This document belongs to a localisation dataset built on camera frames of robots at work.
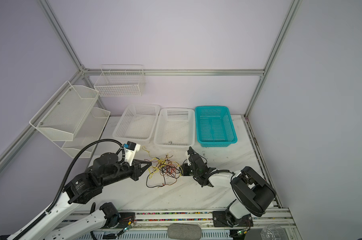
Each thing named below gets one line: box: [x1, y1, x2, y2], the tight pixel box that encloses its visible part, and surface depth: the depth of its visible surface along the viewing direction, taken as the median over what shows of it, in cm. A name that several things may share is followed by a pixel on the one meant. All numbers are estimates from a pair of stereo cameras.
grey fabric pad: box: [167, 223, 202, 240], surface depth 69 cm
